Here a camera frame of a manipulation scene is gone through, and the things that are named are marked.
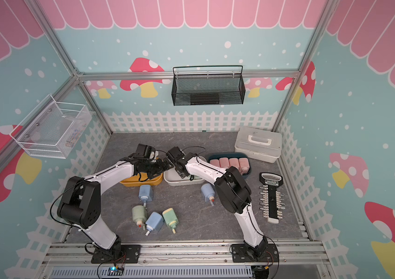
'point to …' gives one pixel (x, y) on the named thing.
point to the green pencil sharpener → (171, 219)
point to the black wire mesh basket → (204, 85)
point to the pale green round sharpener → (140, 214)
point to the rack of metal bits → (272, 201)
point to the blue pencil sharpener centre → (209, 192)
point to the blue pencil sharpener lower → (154, 222)
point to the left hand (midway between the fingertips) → (168, 171)
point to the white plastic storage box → (172, 178)
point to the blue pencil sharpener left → (146, 193)
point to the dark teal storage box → (229, 155)
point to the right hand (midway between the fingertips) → (191, 164)
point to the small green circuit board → (115, 271)
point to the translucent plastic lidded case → (261, 144)
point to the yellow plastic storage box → (134, 181)
